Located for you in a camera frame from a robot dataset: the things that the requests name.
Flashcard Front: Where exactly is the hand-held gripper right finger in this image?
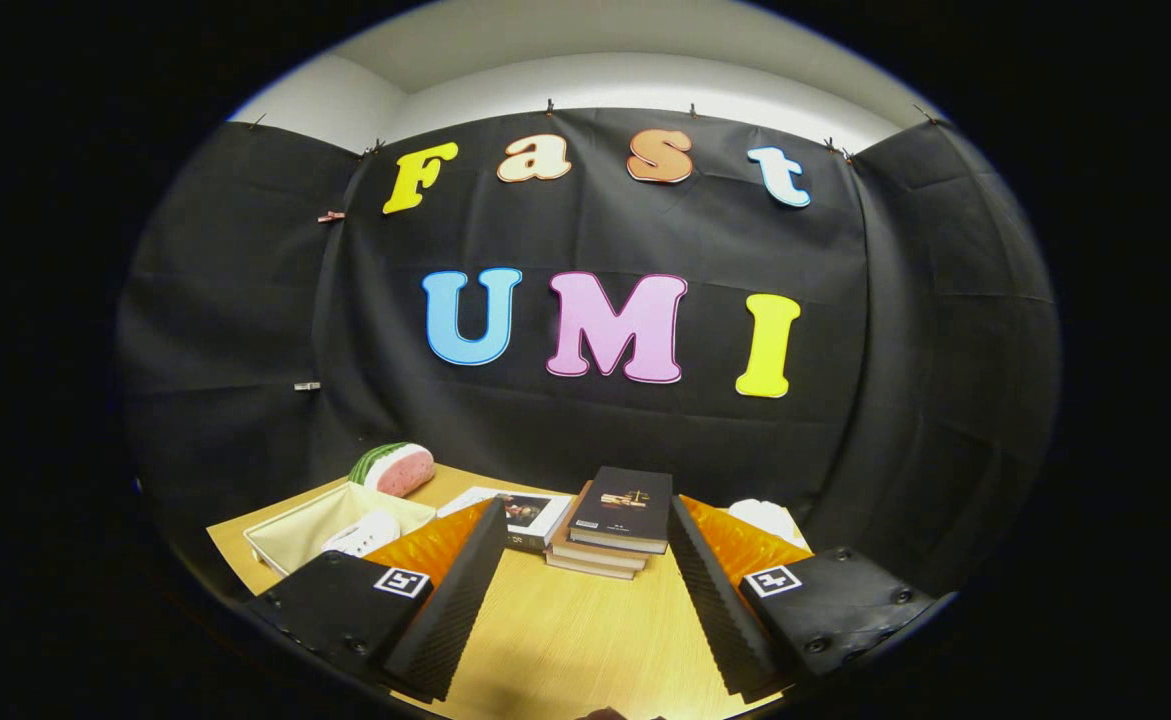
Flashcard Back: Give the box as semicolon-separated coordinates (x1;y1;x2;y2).
667;494;936;701

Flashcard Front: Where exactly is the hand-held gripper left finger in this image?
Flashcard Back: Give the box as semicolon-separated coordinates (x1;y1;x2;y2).
245;497;508;704

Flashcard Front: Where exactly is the white canvas shoe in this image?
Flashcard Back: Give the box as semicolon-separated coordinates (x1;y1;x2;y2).
321;509;402;558

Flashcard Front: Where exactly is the beige fabric storage box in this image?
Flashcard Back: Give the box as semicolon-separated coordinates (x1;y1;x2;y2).
243;481;438;578

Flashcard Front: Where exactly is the white plush face toy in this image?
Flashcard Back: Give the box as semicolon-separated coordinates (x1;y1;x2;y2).
728;498;808;551

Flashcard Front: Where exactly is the white portrait cover book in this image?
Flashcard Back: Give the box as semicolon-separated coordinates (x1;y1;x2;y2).
435;486;573;554

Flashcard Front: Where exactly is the thick book under stack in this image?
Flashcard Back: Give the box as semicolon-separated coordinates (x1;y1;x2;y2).
545;548;638;581

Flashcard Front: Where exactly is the black cover book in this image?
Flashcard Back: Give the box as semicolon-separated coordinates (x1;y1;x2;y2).
568;466;674;555

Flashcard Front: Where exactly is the watermelon slice plush toy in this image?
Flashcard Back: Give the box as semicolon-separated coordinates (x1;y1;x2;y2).
348;442;436;499

